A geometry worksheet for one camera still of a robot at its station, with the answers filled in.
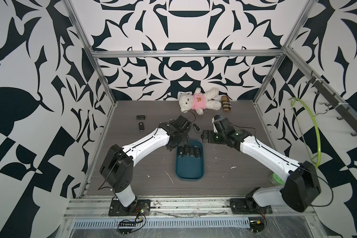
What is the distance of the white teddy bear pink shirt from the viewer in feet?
3.62

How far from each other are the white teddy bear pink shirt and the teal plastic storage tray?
316 mm

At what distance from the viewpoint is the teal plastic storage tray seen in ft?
2.77
